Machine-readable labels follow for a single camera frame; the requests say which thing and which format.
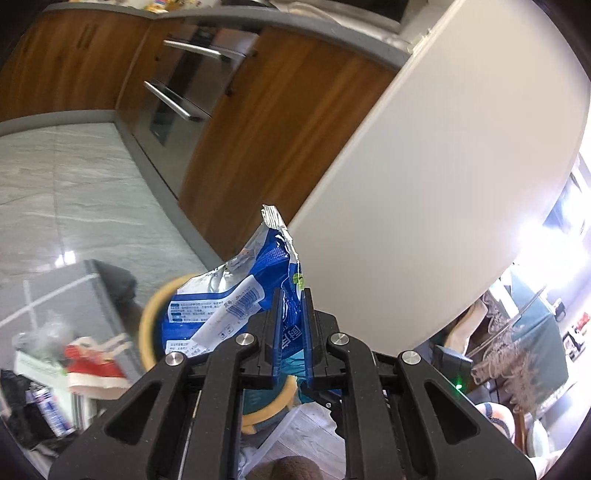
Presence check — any wooden kitchen cabinet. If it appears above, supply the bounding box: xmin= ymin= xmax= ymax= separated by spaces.
xmin=178 ymin=25 xmax=403 ymax=274
xmin=0 ymin=9 xmax=154 ymax=123

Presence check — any clear plastic bag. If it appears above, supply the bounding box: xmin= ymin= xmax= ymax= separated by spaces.
xmin=13 ymin=313 xmax=75 ymax=366

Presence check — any dried plant bundle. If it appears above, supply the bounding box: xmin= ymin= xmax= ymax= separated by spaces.
xmin=470 ymin=339 xmax=533 ymax=409

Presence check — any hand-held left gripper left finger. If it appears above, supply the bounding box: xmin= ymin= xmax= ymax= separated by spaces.
xmin=48 ymin=288 xmax=284 ymax=480

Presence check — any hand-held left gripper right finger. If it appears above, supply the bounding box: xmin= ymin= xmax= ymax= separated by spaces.
xmin=301 ymin=287 xmax=539 ymax=480

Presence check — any blue snack packet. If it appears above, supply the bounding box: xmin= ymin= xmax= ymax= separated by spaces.
xmin=161 ymin=204 xmax=308 ymax=385

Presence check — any steel oven handle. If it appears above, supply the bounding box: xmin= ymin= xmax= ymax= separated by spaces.
xmin=163 ymin=39 xmax=257 ymax=62
xmin=143 ymin=79 xmax=205 ymax=123

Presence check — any grey plaid mat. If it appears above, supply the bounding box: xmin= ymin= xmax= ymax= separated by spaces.
xmin=0 ymin=259 xmax=145 ymax=384

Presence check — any red and white bag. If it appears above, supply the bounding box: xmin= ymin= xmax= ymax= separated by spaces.
xmin=64 ymin=336 xmax=133 ymax=400

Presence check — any grey kitchen countertop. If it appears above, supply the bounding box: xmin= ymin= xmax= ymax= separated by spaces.
xmin=44 ymin=0 xmax=413 ymax=71

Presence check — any yellow rimmed teal bin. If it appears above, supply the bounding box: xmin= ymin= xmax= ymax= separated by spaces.
xmin=139 ymin=273 xmax=297 ymax=435

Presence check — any white table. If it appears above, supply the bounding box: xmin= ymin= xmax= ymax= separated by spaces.
xmin=284 ymin=0 xmax=590 ymax=357

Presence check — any stainless steel oven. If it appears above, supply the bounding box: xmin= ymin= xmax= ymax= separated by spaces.
xmin=131 ymin=21 xmax=260 ymax=200

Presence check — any white spray can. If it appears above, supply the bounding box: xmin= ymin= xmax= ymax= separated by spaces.
xmin=27 ymin=383 xmax=75 ymax=438

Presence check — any table with teal cloth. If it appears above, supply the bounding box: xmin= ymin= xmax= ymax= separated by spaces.
xmin=505 ymin=267 xmax=572 ymax=400

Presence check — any brown furry object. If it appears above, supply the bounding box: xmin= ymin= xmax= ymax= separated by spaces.
xmin=248 ymin=456 xmax=325 ymax=480

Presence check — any striped cloth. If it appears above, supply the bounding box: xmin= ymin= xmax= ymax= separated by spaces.
xmin=475 ymin=401 xmax=514 ymax=440

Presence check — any black bag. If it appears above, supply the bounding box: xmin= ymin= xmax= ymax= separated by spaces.
xmin=0 ymin=368 xmax=63 ymax=450

